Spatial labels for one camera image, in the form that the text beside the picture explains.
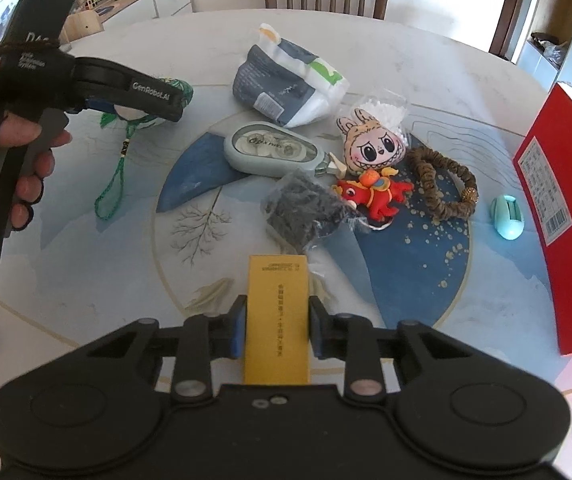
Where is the bag of white beads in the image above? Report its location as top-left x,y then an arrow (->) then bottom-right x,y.
353,91 -> 413,158

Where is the light wooden box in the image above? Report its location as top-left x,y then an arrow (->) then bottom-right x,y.
60,10 -> 104,45

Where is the brown scrunchie hair tie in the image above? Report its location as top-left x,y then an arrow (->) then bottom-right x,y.
406,146 -> 480,221

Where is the metal key ring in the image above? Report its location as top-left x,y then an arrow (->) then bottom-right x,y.
361,219 -> 399,235

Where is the clear plastic bag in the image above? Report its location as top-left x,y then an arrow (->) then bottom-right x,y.
531,32 -> 572,68

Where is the red horse toy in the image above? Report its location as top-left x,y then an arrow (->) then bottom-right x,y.
331,167 -> 415,226

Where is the tissue pack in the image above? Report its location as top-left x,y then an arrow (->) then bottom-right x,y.
232,22 -> 349,128

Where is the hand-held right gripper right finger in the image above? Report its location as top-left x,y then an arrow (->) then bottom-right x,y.
308,294 -> 467,403

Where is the clear bag of dark tea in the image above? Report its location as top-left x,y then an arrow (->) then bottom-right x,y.
261,170 -> 361,256

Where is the person's left hand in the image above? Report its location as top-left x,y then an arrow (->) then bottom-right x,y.
0,110 -> 73,232

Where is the beige plush doll keychain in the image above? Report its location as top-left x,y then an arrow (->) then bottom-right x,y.
336,101 -> 411,176

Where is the green tassel ornament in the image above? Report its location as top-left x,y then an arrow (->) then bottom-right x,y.
94,77 -> 195,220

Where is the yellow rectangular box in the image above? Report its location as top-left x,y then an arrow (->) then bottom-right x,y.
243,255 -> 311,386

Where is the white tape roll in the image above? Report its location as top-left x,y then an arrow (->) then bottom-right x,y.
223,122 -> 349,179

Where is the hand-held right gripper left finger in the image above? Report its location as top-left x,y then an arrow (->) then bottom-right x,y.
83,294 -> 247,403

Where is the mint green egg-shaped gadget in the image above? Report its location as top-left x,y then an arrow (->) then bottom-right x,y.
490,194 -> 525,240

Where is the brown door frame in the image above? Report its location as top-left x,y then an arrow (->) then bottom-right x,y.
488,0 -> 534,56

